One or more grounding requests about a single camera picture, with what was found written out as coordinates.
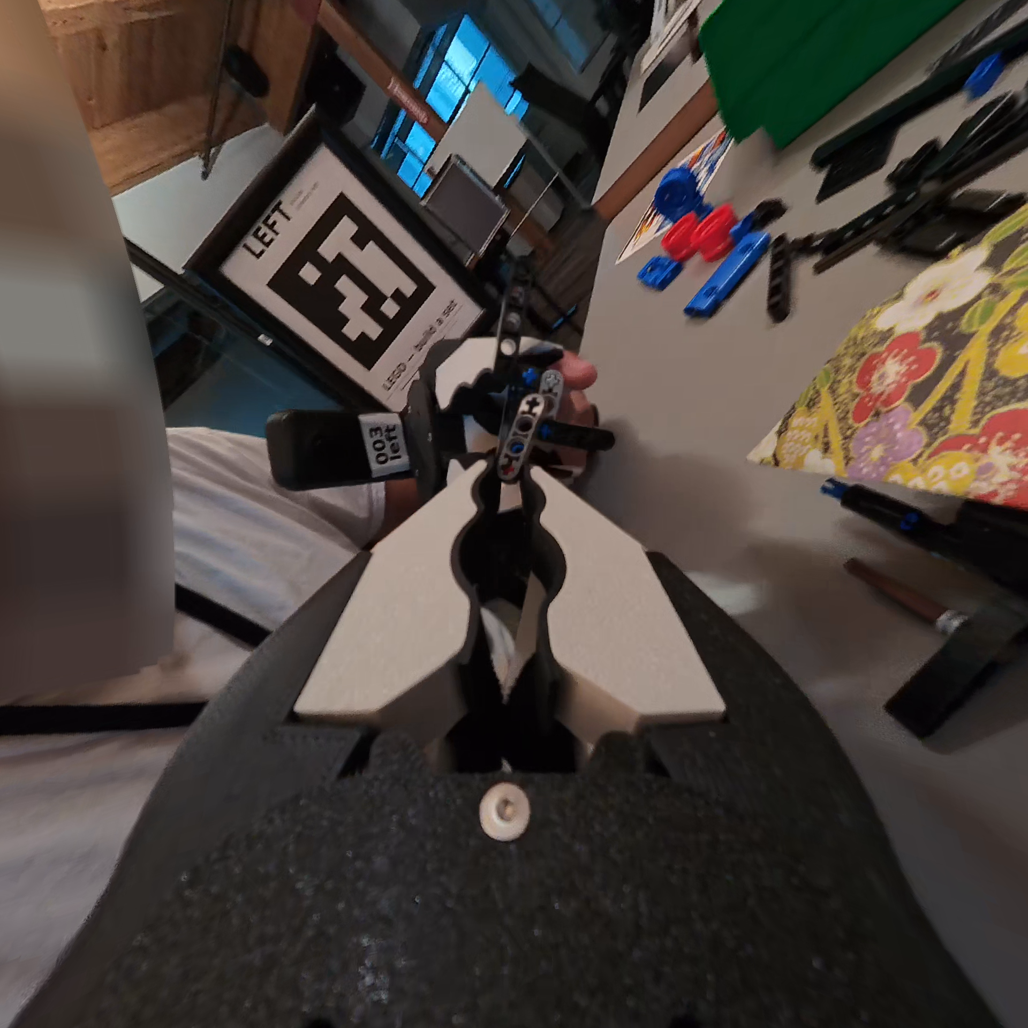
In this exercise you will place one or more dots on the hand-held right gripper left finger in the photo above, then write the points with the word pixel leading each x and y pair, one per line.
pixel 385 634

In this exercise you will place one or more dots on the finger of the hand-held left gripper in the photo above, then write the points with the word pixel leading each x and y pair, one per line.
pixel 470 357
pixel 474 448

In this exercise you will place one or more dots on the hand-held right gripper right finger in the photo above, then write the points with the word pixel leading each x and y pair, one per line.
pixel 634 634

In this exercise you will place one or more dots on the small lego assembly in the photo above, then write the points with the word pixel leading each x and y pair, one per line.
pixel 526 417

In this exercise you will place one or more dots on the person's left forearm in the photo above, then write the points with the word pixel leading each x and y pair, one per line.
pixel 397 514

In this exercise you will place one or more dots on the red lego wheel hub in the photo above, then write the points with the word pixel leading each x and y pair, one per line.
pixel 715 233
pixel 679 237

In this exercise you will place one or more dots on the blue lego wheel hub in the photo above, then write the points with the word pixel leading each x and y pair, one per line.
pixel 679 193

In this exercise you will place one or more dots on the long blue lego panel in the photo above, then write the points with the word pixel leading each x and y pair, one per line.
pixel 727 273

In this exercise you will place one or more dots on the black lego beam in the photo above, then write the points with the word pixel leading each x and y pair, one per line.
pixel 777 281

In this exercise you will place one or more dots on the group of large lego pieces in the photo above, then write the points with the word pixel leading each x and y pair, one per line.
pixel 923 201

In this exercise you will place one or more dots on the person's left hand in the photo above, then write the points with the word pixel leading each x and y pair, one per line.
pixel 580 373

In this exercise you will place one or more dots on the person's white shirt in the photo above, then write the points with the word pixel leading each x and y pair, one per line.
pixel 241 498

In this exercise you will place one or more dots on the black framed marker sign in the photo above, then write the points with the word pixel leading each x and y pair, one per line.
pixel 345 281

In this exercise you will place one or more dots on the colourful sticker sheet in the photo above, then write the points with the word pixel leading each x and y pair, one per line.
pixel 711 165

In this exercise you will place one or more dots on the floral patterned cloth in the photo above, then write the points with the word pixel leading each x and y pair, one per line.
pixel 923 385

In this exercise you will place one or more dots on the green plastic bin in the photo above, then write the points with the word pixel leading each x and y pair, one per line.
pixel 803 72

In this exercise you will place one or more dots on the small blue lego frame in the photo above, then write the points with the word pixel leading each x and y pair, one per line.
pixel 658 273

